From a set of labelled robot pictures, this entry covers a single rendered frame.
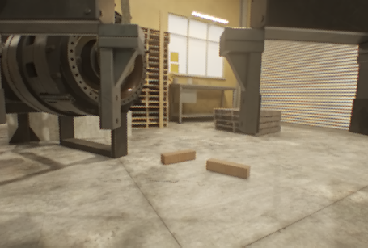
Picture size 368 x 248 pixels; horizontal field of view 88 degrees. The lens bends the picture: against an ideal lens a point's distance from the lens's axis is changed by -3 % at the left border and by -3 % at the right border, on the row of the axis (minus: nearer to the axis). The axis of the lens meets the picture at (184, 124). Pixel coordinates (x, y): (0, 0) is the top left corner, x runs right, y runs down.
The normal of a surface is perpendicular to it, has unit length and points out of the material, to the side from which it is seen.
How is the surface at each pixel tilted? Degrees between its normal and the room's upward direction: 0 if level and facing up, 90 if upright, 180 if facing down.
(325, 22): 90
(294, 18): 90
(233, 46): 90
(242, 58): 90
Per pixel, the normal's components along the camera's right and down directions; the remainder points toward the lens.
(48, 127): 0.48, 0.12
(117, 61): 0.02, 0.13
